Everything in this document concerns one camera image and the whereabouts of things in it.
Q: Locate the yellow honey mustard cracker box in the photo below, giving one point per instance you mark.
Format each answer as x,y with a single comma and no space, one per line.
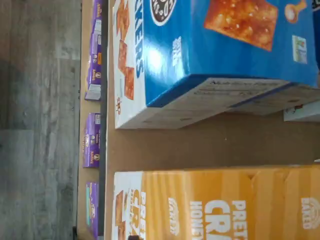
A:
225,212

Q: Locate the brown particleboard shelf board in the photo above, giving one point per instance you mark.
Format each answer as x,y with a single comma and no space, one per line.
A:
200,147
80,150

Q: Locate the black metal shelf rack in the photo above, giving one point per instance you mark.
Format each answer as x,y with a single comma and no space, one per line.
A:
103,140

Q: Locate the purple Annie's snack box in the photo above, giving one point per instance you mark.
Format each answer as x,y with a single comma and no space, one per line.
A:
93,75
91,150
97,10

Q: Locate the blue sea salt cracker box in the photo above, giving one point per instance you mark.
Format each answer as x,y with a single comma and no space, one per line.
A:
302,116
200,50

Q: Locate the purple and teal Annie's box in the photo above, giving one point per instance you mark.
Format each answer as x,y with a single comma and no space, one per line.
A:
91,207

